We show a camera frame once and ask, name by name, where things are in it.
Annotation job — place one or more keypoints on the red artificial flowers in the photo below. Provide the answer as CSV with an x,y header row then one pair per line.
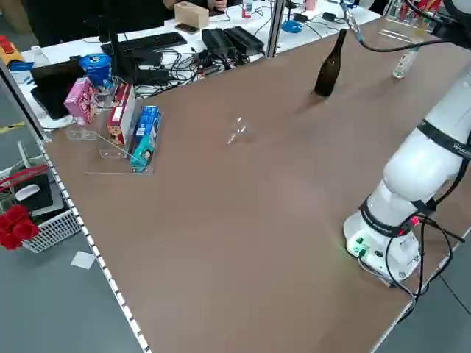
x,y
16,228

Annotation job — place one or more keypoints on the small red white bottle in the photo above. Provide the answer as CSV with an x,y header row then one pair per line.
x,y
246,11

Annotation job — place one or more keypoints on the blue cookie packet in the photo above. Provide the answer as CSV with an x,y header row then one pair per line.
x,y
147,123

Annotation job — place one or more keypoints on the black monitor with stand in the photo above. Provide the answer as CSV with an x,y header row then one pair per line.
x,y
116,40

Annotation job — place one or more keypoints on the slotted white table edge rail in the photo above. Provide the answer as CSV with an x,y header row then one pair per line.
x,y
98,257

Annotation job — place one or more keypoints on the smartphone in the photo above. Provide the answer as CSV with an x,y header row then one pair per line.
x,y
187,28

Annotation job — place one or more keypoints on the white paper sheet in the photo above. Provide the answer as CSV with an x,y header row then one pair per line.
x,y
82,260

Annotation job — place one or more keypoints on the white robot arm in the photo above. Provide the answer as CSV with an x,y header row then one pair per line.
x,y
404,173

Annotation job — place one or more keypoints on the black mouse pad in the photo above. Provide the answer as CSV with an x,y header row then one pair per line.
x,y
42,198

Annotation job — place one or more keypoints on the clear acrylic bottle tray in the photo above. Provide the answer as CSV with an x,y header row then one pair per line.
x,y
397,34

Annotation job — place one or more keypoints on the black power supply brick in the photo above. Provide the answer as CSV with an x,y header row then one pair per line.
x,y
217,40
244,38

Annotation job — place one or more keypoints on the red cookie box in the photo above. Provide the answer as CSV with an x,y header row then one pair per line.
x,y
119,117

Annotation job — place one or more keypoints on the black power adapter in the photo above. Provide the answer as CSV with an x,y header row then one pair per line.
x,y
328,15
301,17

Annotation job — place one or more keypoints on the clear acrylic snack shelf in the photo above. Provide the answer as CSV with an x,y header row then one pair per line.
x,y
110,151

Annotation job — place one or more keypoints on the black flat case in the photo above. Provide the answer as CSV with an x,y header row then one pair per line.
x,y
51,88

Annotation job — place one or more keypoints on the dark glass bottle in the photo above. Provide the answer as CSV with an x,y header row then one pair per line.
x,y
327,77

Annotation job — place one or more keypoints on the pink cup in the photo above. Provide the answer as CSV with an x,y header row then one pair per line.
x,y
311,4

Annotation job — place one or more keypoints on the brown cardboard box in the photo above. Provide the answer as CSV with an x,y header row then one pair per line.
x,y
191,14

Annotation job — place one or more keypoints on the blue snack tub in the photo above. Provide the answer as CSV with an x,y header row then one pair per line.
x,y
96,71

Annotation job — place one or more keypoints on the teal snack packet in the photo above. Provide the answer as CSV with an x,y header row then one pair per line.
x,y
143,156

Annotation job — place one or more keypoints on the white computer mouse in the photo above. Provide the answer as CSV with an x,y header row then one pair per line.
x,y
26,192

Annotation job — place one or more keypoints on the white plastic basket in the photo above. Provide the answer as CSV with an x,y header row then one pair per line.
x,y
55,228

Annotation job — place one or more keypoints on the pink snack box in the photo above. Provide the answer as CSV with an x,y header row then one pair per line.
x,y
79,103

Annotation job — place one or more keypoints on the clear water bottle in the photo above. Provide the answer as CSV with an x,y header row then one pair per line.
x,y
40,59

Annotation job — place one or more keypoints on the black keyboard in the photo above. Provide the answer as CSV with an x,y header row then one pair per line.
x,y
147,42

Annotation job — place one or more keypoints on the blue white carton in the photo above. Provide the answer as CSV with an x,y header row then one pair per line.
x,y
22,68

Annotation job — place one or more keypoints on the clear drink bottle red label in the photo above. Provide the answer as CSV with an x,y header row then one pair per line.
x,y
401,70

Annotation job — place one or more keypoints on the aluminium frame post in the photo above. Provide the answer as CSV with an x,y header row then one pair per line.
x,y
274,33

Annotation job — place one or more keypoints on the blue desk lamp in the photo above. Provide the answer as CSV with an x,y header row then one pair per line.
x,y
292,26

